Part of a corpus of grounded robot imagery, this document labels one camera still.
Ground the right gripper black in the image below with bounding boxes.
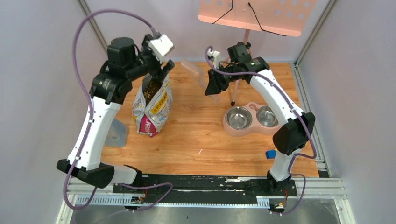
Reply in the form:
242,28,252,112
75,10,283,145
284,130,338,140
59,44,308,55
205,64,239,96

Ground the clear plastic scoop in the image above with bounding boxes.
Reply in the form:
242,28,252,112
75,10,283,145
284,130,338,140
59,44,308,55
181,59,220,104

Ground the pet food bag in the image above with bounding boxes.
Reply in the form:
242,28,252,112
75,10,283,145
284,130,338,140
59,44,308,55
132,74,173,137

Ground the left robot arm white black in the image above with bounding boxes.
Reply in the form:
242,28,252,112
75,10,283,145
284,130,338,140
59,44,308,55
56,34,174,193

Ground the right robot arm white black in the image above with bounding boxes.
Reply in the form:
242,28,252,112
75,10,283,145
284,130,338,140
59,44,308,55
205,42,316,195

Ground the left steel bowl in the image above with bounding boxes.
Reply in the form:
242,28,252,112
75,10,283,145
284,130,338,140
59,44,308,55
225,106,253,130

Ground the steel bowl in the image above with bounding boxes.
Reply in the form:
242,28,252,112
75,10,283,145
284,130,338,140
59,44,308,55
256,105,279,127
225,106,253,130

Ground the pink double bowl feeder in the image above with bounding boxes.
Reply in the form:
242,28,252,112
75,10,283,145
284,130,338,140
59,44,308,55
222,102,281,137

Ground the right steel bowl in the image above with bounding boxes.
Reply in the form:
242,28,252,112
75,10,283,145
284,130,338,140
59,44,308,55
256,105,279,127

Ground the colourful toy block set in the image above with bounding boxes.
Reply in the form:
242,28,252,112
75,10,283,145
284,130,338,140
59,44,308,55
265,150,276,159

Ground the pink music stand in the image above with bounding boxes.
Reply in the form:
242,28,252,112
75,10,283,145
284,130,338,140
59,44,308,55
198,0,318,106

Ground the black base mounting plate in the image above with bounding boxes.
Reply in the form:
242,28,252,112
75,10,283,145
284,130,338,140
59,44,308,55
113,174,297,204

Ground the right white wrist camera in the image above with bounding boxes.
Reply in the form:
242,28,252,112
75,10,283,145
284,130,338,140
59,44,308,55
207,49,221,69

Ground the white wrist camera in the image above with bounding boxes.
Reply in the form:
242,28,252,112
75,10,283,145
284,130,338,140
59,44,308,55
207,49,221,69
148,35,174,63

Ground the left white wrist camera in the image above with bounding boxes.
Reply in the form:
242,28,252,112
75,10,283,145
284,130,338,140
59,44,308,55
148,35,174,63

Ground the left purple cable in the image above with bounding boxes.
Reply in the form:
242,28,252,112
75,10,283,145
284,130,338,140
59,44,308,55
63,8,174,214

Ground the purple cable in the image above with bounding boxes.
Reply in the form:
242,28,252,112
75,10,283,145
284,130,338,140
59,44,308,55
63,8,174,214
205,45,318,216

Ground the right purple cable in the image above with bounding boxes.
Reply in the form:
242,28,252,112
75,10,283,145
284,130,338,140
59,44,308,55
205,45,318,216

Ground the aluminium frame rail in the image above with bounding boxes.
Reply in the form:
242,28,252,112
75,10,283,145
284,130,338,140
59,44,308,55
66,174,355,224

